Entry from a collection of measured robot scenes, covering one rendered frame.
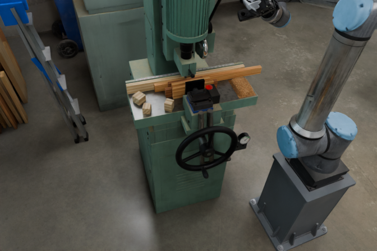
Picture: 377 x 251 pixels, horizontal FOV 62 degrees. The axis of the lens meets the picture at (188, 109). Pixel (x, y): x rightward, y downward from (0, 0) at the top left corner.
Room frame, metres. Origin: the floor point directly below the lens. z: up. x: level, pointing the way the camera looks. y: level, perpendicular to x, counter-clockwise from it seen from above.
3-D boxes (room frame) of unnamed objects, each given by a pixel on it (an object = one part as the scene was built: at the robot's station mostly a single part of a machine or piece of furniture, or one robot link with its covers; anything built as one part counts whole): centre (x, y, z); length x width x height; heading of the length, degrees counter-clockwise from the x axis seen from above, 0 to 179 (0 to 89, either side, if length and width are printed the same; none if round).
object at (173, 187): (1.29, 0.06, 0.36); 0.58 x 0.45 x 0.71; 19
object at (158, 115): (1.08, -0.03, 0.87); 0.61 x 0.30 x 0.06; 109
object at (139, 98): (1.05, 0.23, 0.92); 0.04 x 0.04 x 0.04; 54
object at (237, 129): (1.13, -0.27, 0.58); 0.12 x 0.08 x 0.08; 19
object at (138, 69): (1.29, 0.06, 0.76); 0.57 x 0.45 x 0.09; 19
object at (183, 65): (1.20, 0.03, 1.03); 0.14 x 0.07 x 0.09; 19
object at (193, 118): (1.00, -0.06, 0.92); 0.15 x 0.13 x 0.09; 109
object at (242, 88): (1.18, -0.26, 0.92); 0.14 x 0.09 x 0.04; 19
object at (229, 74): (1.22, -0.10, 0.92); 0.56 x 0.02 x 0.04; 109
